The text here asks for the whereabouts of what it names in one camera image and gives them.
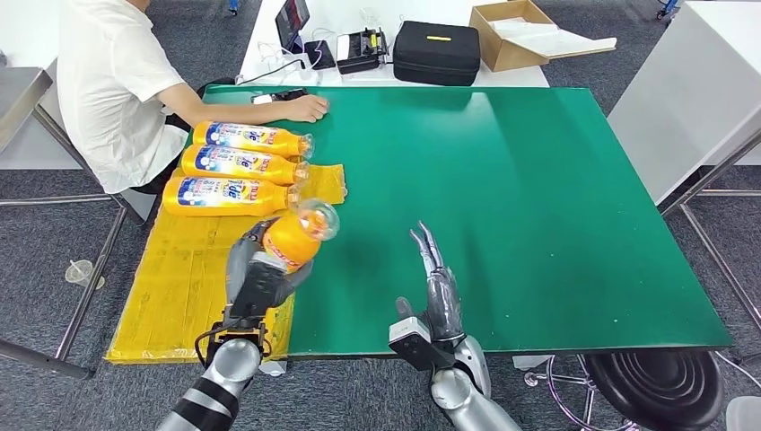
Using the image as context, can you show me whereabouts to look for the person's right hand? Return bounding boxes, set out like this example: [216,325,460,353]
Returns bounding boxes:
[284,93,330,124]

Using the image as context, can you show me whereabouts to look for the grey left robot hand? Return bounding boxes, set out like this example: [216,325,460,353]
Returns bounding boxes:
[224,217,314,312]

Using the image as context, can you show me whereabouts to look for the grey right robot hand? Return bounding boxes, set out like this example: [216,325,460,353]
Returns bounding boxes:
[395,221,466,345]

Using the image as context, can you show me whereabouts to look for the orange detergent bottle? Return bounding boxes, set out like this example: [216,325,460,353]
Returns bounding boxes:
[162,175,302,217]
[191,120,315,161]
[261,198,341,275]
[179,144,311,187]

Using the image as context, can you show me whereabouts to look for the black smartphone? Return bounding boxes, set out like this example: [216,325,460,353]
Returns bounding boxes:
[251,87,311,105]

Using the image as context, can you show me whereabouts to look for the white power strip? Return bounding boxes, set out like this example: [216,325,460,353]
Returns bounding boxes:
[260,56,324,85]

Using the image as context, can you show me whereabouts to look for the small dark phone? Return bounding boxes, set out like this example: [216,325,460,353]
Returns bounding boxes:
[304,40,337,71]

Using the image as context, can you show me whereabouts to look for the yellow taped board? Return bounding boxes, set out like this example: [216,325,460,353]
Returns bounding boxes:
[105,163,349,364]

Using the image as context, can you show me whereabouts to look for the black label printer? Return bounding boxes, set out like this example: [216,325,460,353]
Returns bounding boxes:
[336,28,390,75]

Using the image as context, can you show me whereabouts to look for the tablet on stand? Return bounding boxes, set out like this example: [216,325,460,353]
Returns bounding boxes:
[275,0,311,55]

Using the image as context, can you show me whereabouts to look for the black zippered case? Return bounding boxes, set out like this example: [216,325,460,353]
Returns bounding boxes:
[392,21,482,87]

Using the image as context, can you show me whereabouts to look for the clear plastic cup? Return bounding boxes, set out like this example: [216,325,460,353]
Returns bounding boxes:
[65,259,106,291]

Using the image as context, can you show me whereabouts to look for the person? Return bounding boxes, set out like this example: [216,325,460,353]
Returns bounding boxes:
[56,0,330,195]

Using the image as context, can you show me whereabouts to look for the cardboard box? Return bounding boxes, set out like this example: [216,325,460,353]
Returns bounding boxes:
[468,0,559,73]

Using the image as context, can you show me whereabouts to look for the black round stool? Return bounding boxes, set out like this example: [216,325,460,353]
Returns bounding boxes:
[522,350,727,431]

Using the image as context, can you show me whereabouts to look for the white foam sheet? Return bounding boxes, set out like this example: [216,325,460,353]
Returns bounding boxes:
[489,17,618,59]

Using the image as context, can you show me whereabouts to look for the white table with metal legs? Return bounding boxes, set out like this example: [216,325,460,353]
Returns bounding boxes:
[607,0,761,334]

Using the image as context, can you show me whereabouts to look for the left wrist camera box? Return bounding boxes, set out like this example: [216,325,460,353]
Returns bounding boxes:
[228,252,293,327]

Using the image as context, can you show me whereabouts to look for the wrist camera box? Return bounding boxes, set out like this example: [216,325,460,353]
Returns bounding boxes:
[228,252,293,327]
[388,316,453,373]

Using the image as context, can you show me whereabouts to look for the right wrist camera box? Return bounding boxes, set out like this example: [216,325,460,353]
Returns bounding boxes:
[388,316,453,373]

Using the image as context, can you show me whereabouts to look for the black cable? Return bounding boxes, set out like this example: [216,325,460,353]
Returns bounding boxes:
[236,57,307,86]

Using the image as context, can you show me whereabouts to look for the steel frame table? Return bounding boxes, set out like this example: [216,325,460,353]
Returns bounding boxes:
[0,66,150,380]

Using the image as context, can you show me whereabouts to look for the white floor cable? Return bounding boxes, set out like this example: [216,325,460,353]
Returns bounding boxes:
[716,352,761,388]

